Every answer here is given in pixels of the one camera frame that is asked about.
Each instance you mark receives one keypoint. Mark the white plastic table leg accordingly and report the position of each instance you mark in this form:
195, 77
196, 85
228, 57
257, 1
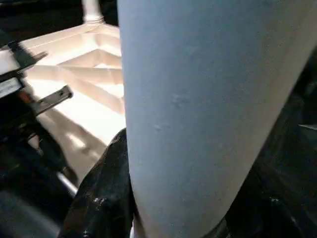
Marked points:
92, 11
198, 99

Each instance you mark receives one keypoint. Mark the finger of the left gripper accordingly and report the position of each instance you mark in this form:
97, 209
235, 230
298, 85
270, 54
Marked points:
44, 158

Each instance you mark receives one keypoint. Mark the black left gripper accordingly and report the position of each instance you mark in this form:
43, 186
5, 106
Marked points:
25, 62

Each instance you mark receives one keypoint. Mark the white plastic table top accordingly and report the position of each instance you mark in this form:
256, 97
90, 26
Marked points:
84, 64

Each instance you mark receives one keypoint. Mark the black mat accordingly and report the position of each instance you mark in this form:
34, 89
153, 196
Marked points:
297, 139

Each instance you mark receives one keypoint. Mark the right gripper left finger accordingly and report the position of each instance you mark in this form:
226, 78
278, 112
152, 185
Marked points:
101, 198

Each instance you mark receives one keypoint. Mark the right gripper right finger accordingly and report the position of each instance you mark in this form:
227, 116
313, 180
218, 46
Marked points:
277, 208

